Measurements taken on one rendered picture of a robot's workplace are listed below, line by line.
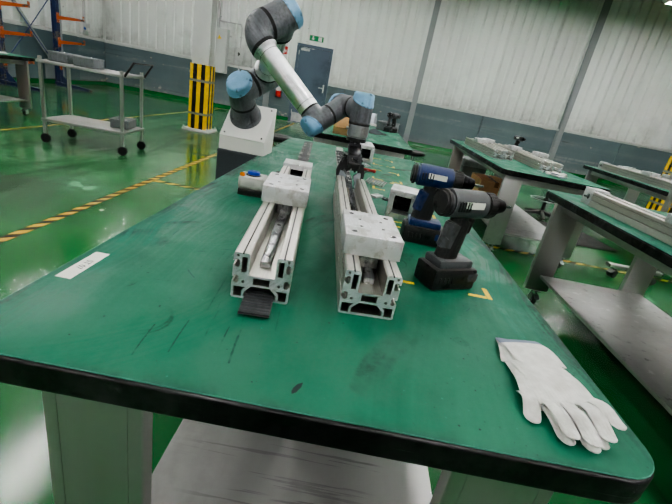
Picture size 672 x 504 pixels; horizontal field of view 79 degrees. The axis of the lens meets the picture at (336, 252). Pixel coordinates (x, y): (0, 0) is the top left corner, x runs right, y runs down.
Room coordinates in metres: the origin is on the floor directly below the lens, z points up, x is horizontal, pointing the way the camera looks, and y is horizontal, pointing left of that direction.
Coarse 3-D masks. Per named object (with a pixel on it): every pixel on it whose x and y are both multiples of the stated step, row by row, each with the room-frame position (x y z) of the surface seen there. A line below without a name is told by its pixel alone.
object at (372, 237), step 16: (352, 224) 0.76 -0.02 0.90; (368, 224) 0.79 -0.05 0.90; (384, 224) 0.81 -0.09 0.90; (352, 240) 0.71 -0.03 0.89; (368, 240) 0.71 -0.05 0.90; (384, 240) 0.71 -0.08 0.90; (400, 240) 0.72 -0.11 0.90; (368, 256) 0.71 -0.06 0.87; (384, 256) 0.71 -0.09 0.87; (400, 256) 0.71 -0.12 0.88
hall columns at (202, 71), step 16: (208, 0) 7.34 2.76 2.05; (208, 16) 7.34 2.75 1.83; (208, 32) 7.34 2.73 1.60; (208, 48) 7.34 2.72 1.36; (192, 64) 7.33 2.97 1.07; (208, 64) 7.35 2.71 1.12; (192, 80) 7.32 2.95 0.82; (208, 80) 7.34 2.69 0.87; (192, 96) 7.33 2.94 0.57; (208, 96) 7.39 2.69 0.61; (192, 112) 7.32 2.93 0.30; (208, 112) 7.43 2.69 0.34; (208, 128) 7.48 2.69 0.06; (656, 208) 7.35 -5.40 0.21
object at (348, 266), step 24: (336, 192) 1.28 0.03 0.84; (360, 192) 1.26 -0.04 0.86; (336, 216) 1.11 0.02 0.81; (336, 240) 0.94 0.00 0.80; (336, 264) 0.82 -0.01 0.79; (384, 264) 0.69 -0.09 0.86; (360, 288) 0.66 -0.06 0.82; (384, 288) 0.64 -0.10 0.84; (360, 312) 0.64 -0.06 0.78; (384, 312) 0.66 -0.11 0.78
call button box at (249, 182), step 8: (240, 176) 1.25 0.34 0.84; (248, 176) 1.26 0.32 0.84; (256, 176) 1.27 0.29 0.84; (264, 176) 1.30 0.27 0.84; (240, 184) 1.25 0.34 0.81; (248, 184) 1.25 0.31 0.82; (256, 184) 1.25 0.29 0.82; (240, 192) 1.25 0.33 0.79; (248, 192) 1.25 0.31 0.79; (256, 192) 1.25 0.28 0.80
